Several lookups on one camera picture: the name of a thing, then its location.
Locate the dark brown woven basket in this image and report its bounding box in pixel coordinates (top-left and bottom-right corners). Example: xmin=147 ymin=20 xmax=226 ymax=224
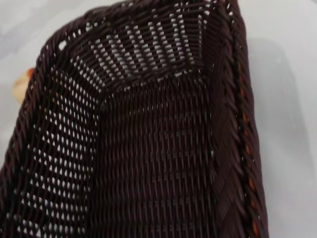
xmin=0 ymin=0 xmax=269 ymax=238

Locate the peach with red blush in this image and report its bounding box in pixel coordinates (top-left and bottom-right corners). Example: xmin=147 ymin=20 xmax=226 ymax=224
xmin=12 ymin=68 xmax=34 ymax=103

